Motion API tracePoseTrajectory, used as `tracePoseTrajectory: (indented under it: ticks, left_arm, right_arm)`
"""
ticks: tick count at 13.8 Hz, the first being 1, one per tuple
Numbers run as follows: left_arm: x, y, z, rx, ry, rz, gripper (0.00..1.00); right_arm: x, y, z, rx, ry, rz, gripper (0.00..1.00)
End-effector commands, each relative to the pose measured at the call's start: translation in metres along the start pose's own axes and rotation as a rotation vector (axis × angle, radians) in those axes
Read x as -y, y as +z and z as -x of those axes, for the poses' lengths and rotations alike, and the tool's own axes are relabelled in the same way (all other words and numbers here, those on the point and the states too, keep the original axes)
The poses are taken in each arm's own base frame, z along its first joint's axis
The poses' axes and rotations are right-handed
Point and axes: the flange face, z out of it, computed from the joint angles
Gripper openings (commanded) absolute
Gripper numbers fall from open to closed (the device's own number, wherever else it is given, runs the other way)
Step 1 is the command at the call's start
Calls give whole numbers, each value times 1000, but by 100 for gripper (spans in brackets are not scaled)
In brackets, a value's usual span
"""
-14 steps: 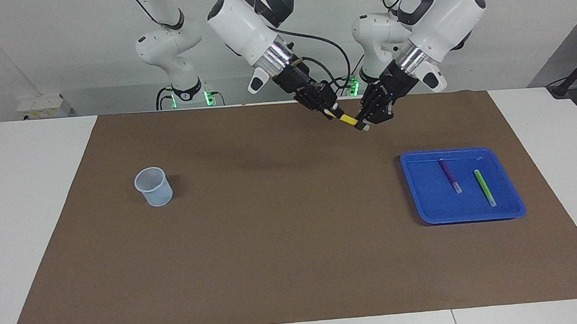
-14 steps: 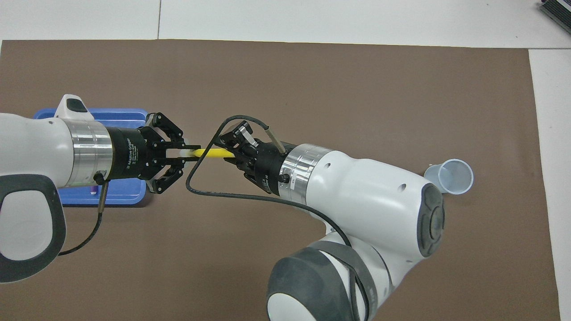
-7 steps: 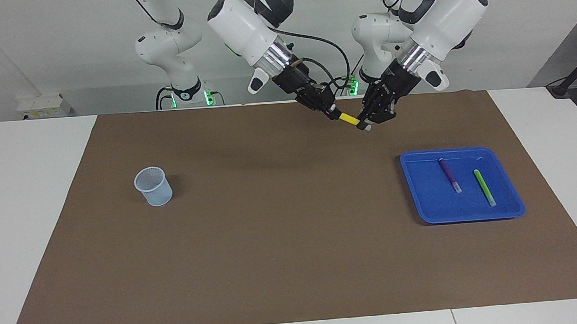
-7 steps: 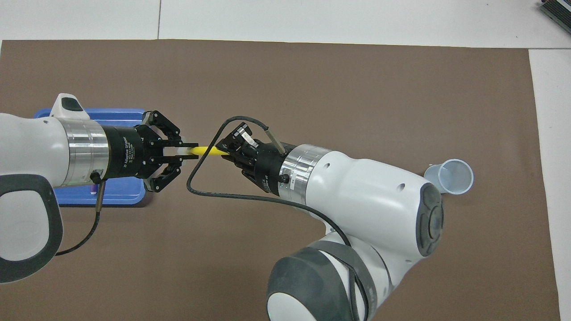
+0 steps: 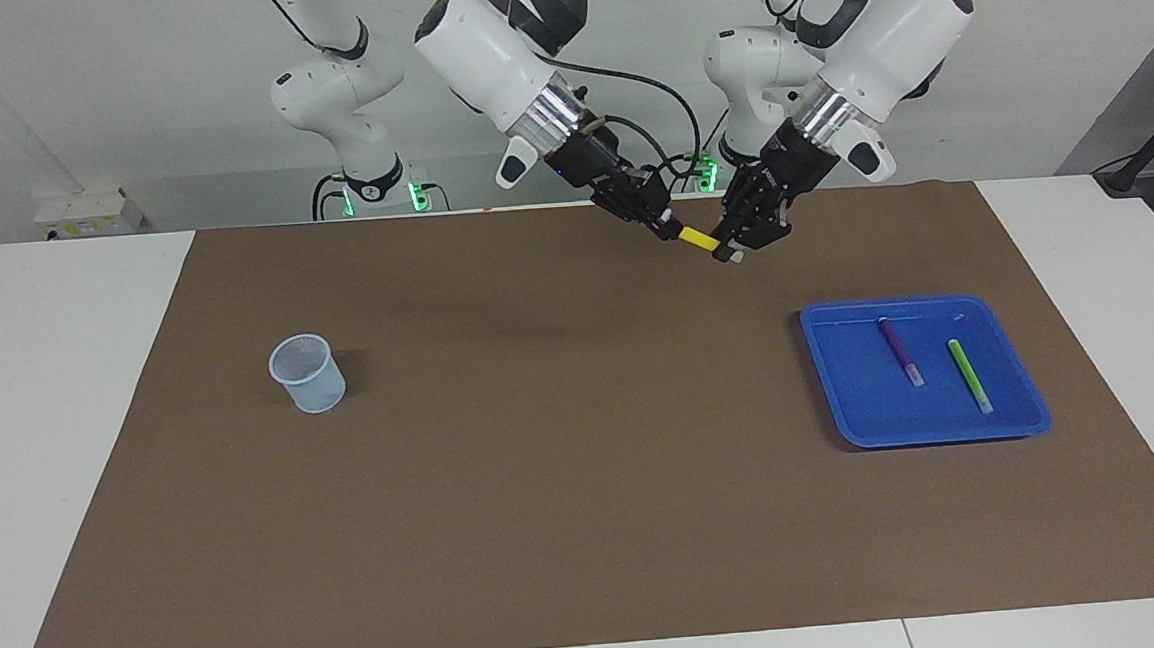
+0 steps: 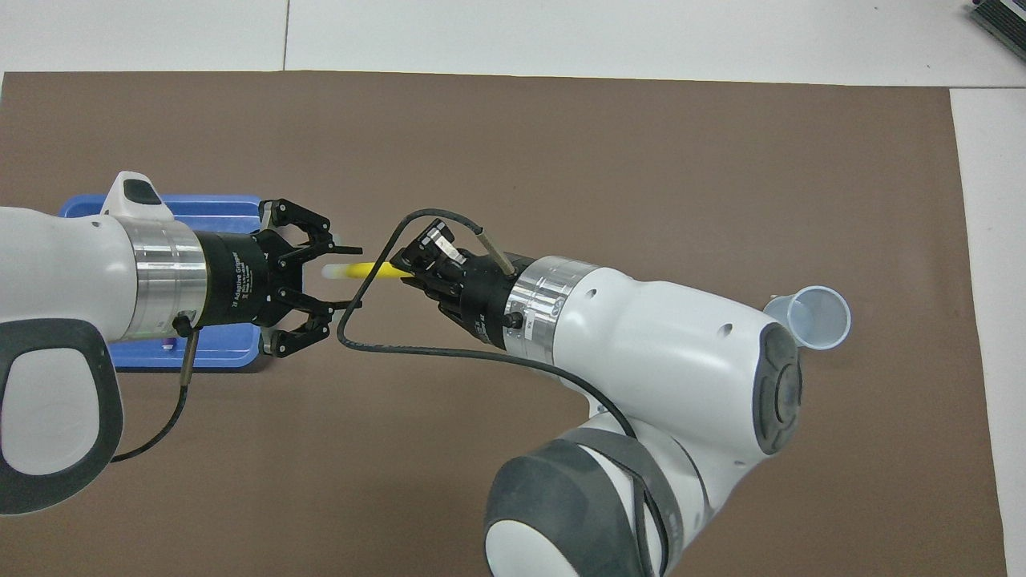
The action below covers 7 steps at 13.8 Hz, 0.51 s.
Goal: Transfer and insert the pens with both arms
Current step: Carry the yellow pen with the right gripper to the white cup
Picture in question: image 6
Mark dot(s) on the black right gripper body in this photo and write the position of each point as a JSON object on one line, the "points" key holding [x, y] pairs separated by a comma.
{"points": [[485, 296]]}

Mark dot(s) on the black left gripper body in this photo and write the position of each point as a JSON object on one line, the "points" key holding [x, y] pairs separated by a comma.
{"points": [[232, 280]]}

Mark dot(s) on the yellow highlighter pen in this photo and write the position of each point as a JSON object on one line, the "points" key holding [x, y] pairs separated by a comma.
{"points": [[365, 270]]}

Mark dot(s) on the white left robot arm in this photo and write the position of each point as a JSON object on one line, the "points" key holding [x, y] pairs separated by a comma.
{"points": [[64, 272]]}

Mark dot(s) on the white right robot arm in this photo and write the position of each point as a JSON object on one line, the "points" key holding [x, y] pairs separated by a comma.
{"points": [[657, 361]]}

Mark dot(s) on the blue plastic tray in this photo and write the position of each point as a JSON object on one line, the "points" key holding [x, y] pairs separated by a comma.
{"points": [[224, 353]]}

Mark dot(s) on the brown table mat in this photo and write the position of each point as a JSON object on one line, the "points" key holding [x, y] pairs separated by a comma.
{"points": [[561, 160]]}

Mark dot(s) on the light blue mesh cup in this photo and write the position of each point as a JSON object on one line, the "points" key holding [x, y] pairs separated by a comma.
{"points": [[817, 316]]}

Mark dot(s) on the grey ribbed device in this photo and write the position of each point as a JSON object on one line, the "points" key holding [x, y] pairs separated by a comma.
{"points": [[1002, 20]]}

